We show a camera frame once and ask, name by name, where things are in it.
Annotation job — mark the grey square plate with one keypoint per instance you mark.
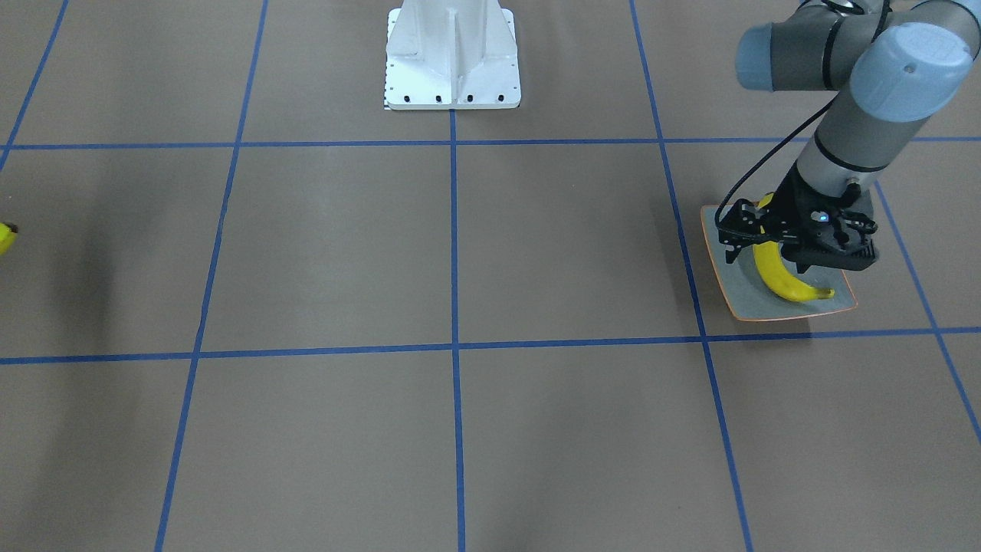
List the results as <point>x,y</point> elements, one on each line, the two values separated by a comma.
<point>749,299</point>

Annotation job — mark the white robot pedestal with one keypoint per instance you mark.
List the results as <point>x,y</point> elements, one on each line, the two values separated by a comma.
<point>451,55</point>

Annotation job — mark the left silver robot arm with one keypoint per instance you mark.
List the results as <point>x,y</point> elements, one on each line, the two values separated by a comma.
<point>890,73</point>

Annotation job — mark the yellow banana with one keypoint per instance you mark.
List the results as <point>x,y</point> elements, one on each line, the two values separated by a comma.
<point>8,235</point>
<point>777,278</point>

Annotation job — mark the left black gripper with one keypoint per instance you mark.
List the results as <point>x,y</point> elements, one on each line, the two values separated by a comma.
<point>789,201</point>

